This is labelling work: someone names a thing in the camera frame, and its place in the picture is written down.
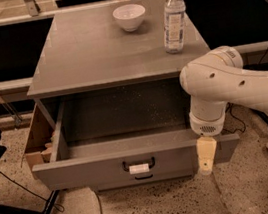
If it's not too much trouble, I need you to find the grey top drawer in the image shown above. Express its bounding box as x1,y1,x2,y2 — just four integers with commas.
21,73,244,197

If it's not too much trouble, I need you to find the grey drawer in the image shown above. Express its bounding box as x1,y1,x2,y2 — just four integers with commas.
21,73,244,197
89,168,197,192

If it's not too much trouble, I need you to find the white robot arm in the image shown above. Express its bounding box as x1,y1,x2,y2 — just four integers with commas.
179,46,268,175

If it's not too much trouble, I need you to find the grey drawer cabinet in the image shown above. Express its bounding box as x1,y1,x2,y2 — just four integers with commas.
14,0,231,201

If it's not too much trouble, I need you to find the grey bottom drawer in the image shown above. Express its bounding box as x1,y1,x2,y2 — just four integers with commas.
89,168,197,192

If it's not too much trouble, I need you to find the clear plastic water bottle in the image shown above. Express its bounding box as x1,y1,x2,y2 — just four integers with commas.
163,0,186,54

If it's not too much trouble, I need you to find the white ceramic bowl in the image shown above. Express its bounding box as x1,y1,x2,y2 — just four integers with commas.
112,4,146,32

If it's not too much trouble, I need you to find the brown cardboard box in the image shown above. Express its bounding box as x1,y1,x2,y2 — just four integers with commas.
25,106,54,178

